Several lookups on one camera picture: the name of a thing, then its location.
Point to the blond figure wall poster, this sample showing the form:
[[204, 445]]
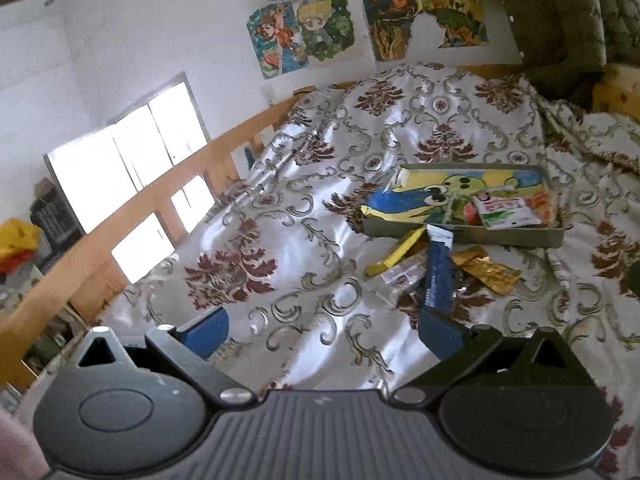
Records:
[[325, 27]]

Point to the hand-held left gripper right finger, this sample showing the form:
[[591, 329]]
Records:
[[435, 334]]

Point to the round orange snack packet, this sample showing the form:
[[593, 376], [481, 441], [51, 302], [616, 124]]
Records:
[[470, 212]]

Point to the yellow snack bar packet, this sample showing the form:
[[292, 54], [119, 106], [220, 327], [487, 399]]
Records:
[[395, 257]]

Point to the olive quilted jacket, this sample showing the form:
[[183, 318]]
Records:
[[550, 25]]

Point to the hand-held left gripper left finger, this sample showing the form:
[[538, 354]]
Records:
[[205, 334]]

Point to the grey tray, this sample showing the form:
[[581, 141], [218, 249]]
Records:
[[500, 237]]

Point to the window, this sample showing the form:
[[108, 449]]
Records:
[[100, 180]]

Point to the wooden bed end board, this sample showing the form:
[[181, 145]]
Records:
[[620, 92]]

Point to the wooden bed side rail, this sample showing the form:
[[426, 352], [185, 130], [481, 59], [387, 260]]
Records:
[[150, 207]]

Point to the floral bed blanket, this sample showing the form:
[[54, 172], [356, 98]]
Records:
[[300, 260]]

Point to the gold snack packet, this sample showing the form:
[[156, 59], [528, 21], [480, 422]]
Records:
[[492, 272]]

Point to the white green snack packet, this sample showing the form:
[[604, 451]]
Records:
[[505, 212]]

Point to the orange-haired figure wall poster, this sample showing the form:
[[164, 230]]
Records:
[[275, 40]]

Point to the yellow plastic bag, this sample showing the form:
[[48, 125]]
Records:
[[17, 242]]

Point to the blue snack packet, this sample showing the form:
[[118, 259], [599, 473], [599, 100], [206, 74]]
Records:
[[437, 270]]

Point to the clear packet with dark snack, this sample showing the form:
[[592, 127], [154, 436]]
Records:
[[400, 275]]

